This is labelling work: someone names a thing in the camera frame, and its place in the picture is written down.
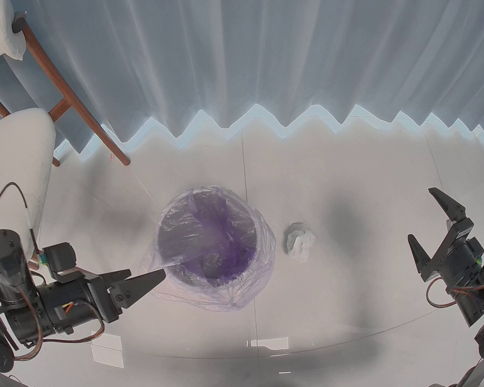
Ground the black cable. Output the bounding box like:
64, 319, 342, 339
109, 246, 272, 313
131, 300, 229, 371
0, 182, 41, 273

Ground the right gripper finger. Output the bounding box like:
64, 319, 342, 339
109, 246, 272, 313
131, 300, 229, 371
428, 188, 467, 227
407, 234, 431, 274

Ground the crumpled white paper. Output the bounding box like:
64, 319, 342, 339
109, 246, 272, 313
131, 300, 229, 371
286, 223, 317, 263

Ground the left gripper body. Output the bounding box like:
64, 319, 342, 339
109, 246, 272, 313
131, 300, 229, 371
42, 274, 122, 335

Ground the white trash bin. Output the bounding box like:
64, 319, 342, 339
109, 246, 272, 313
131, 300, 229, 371
156, 187, 272, 290

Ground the purple plastic bag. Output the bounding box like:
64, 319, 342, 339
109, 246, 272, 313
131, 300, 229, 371
139, 185, 277, 313

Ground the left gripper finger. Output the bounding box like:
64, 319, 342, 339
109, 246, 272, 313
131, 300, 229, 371
104, 269, 132, 295
109, 268, 167, 310

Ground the pale blue curtain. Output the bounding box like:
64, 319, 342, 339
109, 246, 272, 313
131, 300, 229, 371
0, 0, 484, 154

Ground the white cushioned wooden chair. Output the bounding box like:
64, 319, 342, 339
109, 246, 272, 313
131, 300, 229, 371
0, 0, 130, 271

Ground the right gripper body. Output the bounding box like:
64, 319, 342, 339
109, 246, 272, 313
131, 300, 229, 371
421, 218, 484, 291

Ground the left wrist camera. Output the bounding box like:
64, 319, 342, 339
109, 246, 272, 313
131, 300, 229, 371
38, 242, 101, 285

